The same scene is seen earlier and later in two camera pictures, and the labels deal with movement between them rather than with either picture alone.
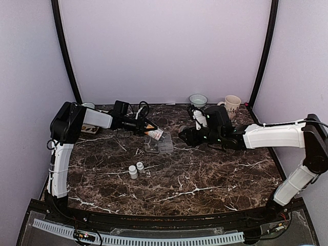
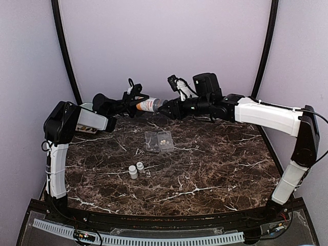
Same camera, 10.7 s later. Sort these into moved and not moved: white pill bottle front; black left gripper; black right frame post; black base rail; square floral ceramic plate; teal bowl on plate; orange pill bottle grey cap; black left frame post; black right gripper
Moved: black left gripper; black right gripper; orange pill bottle grey cap
Not moved: black right frame post; white pill bottle front; black left frame post; square floral ceramic plate; teal bowl on plate; black base rail
